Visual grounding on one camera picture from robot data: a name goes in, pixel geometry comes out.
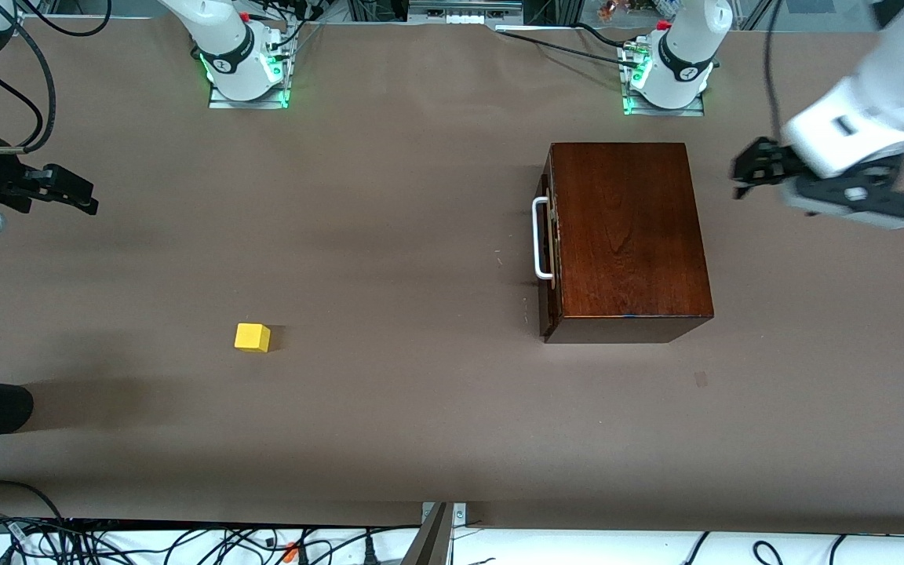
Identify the white metal drawer handle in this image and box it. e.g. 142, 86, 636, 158
531, 196, 555, 281

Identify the dark wooden cabinet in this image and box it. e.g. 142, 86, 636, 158
542, 142, 714, 344

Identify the grey power strip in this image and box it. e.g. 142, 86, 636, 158
407, 0, 525, 26

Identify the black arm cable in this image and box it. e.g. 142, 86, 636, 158
0, 0, 113, 155
764, 0, 786, 144

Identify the yellow block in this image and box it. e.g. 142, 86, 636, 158
234, 323, 272, 353

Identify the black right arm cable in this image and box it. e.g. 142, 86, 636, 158
0, 0, 113, 155

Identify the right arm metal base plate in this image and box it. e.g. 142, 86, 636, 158
208, 78, 290, 110

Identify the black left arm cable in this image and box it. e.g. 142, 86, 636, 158
764, 0, 786, 144

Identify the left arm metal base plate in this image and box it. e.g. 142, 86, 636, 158
622, 85, 706, 117

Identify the metal table edge bracket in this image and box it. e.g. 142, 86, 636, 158
401, 502, 468, 565

